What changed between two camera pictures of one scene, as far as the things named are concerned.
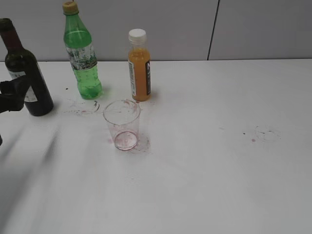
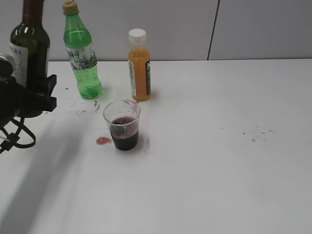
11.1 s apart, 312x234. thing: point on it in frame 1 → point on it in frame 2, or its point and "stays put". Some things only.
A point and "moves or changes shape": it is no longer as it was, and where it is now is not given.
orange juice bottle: [139, 64] stays put
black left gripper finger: [12, 94] → [15, 99]
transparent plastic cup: [123, 116] stays put
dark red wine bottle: [20, 62] moves or changes shape
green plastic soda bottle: [81, 51] stays put
